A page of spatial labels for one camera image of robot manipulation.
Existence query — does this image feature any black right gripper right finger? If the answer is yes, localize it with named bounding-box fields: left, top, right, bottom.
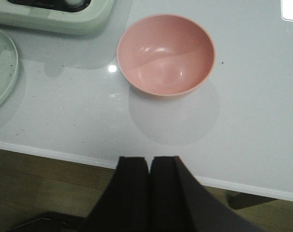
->
left=150, top=156, right=262, bottom=232

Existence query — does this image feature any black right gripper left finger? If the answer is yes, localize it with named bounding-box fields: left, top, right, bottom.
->
left=81, top=157, right=149, bottom=232

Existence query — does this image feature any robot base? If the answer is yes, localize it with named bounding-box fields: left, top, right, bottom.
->
left=6, top=212, right=86, bottom=232

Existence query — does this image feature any green breakfast maker base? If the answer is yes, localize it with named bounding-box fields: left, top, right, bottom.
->
left=0, top=0, right=114, bottom=35

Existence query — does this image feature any pink bowl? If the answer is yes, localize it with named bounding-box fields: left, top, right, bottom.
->
left=116, top=14, right=216, bottom=97

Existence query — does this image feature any green round plate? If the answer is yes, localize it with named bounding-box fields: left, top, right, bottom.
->
left=0, top=30, right=19, bottom=105

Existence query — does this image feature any silver right control knob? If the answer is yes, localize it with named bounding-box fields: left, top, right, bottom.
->
left=65, top=0, right=85, bottom=8

